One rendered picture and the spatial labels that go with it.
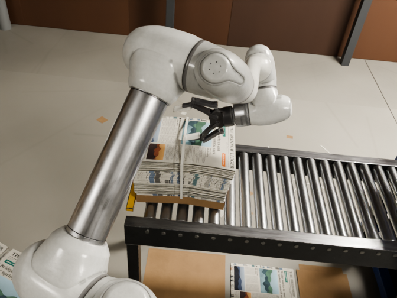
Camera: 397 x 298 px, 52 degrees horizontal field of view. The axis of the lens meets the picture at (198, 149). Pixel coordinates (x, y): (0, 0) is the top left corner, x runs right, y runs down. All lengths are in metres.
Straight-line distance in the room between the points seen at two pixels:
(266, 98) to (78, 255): 0.84
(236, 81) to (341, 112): 3.04
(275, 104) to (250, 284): 1.27
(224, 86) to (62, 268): 0.54
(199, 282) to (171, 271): 0.18
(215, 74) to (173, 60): 0.12
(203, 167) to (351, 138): 2.27
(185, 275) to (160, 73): 1.65
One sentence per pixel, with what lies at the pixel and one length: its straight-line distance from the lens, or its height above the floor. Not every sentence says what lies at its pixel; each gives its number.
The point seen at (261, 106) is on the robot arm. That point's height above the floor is 1.26.
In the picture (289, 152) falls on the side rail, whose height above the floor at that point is 0.80.
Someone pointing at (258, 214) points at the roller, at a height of 0.79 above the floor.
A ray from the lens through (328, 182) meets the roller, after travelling 1.94.
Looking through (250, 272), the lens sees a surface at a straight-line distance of 2.50.
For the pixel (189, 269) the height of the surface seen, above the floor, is 0.00.
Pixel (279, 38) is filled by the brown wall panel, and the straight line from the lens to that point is 4.63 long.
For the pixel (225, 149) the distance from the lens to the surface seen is 1.61.
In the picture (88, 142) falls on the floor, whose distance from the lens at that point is 3.23.
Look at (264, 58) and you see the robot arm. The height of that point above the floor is 1.39.
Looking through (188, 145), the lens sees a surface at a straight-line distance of 1.60.
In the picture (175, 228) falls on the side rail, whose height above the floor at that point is 0.80.
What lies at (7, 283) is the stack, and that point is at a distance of 1.53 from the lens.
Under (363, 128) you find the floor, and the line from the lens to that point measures 3.81.
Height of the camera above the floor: 2.08
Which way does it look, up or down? 41 degrees down
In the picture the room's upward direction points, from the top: 6 degrees clockwise
